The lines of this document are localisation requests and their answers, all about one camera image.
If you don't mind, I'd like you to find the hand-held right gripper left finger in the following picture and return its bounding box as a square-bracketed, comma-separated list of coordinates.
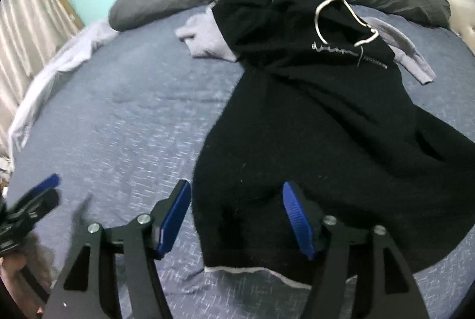
[45, 179, 191, 319]

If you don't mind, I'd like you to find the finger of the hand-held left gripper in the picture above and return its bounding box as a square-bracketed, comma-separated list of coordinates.
[7, 173, 61, 211]
[18, 189, 61, 228]

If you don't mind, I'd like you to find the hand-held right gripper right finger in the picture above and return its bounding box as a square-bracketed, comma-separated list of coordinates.
[283, 181, 433, 319]

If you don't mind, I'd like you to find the black sweater with white trim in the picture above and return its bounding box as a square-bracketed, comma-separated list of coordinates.
[193, 0, 475, 290]

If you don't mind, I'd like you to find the blue-grey bedspread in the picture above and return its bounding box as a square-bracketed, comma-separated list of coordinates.
[7, 3, 475, 319]

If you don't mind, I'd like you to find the white bed sheet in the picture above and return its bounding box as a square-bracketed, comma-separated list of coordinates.
[7, 20, 119, 160]

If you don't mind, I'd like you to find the beige striped curtain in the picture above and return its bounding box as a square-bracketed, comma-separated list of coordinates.
[0, 0, 84, 156]

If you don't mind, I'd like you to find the light grey garment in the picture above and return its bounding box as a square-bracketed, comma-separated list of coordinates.
[175, 3, 436, 86]

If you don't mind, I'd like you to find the wooden frame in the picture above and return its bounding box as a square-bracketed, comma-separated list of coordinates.
[48, 0, 85, 31]

